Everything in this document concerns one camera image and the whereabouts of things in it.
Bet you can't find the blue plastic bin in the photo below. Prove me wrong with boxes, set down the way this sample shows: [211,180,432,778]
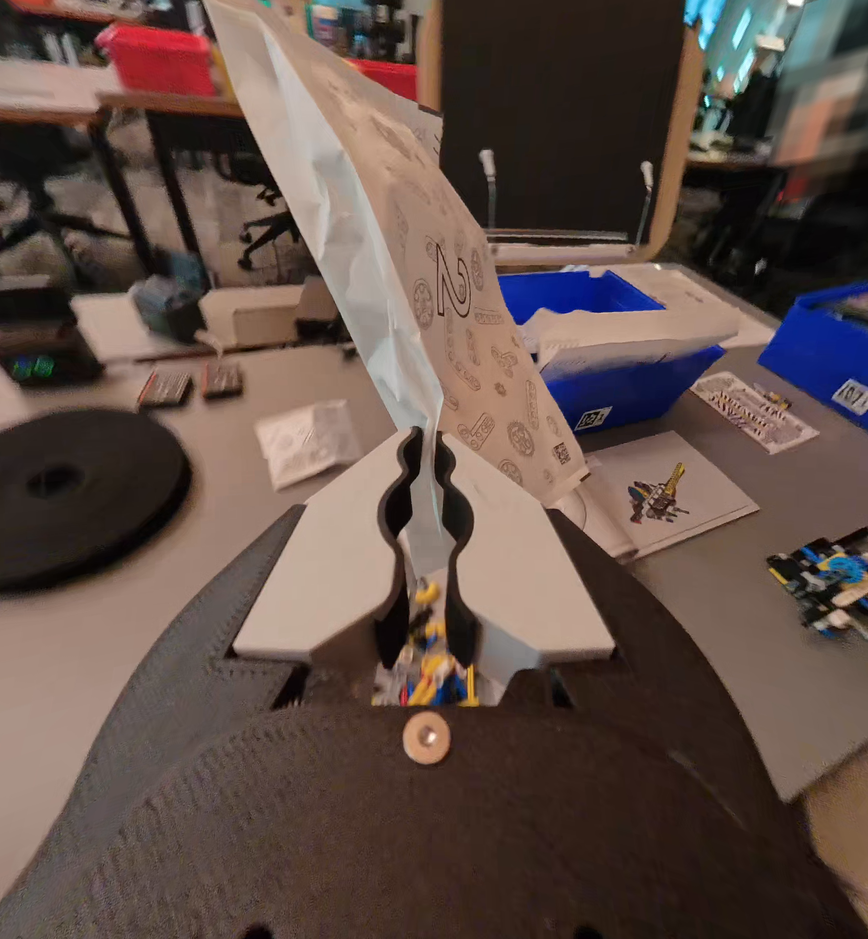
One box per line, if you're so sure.
[497,270,729,437]
[757,281,868,450]

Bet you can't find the dark teal bag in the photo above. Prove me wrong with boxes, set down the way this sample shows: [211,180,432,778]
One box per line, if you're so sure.
[129,253,209,343]

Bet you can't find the small white paper bag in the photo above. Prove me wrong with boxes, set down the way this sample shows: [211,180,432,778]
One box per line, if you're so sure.
[252,400,363,492]

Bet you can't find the large printed paper bag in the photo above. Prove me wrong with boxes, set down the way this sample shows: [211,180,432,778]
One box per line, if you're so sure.
[203,0,591,588]

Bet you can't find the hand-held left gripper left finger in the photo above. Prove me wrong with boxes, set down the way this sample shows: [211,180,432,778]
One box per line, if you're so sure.
[230,425,425,703]

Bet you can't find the metal wire stand white tips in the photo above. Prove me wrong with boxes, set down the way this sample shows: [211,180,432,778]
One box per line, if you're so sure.
[478,147,657,256]

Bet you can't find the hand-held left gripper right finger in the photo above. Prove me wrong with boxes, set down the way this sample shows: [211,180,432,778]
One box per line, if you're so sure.
[433,433,618,703]

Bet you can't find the black strap roll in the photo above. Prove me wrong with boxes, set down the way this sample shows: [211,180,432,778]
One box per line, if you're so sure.
[0,408,194,595]

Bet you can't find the black office chair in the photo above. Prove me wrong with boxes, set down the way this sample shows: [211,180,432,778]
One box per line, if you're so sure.
[234,165,304,274]

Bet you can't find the black panel wooden frame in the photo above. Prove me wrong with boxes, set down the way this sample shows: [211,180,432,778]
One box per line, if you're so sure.
[418,0,704,264]

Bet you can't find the pile of lego pieces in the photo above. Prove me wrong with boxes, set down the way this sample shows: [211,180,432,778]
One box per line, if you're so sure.
[374,578,480,707]

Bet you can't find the black device green lights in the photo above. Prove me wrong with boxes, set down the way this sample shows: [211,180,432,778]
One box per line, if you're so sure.
[0,323,106,387]

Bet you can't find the wooden desk black legs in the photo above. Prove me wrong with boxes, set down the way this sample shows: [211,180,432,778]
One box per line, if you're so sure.
[0,55,248,274]

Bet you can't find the white cardboard box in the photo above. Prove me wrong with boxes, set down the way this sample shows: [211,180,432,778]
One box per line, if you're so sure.
[198,282,341,347]

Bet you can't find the printed sticker sheet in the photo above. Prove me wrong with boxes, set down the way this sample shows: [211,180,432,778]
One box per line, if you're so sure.
[688,370,822,456]

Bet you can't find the red plastic bin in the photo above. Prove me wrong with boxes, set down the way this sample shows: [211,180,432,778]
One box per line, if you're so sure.
[346,57,422,104]
[95,22,218,98]

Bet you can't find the open instruction booklet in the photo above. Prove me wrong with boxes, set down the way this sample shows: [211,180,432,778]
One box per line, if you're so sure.
[551,429,761,564]

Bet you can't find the partly built lego model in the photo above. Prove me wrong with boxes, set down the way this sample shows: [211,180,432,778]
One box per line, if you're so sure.
[764,525,868,645]

